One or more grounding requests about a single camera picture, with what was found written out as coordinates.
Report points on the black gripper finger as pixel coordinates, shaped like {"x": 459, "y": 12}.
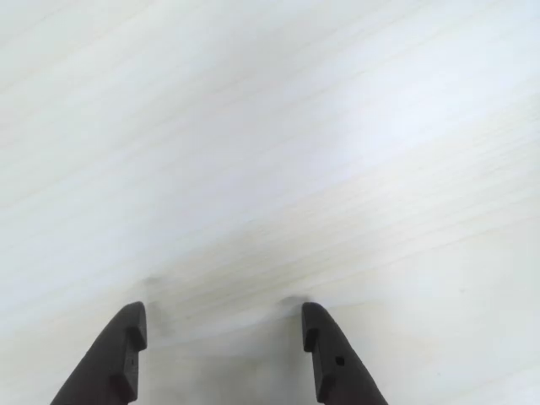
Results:
{"x": 109, "y": 358}
{"x": 341, "y": 375}

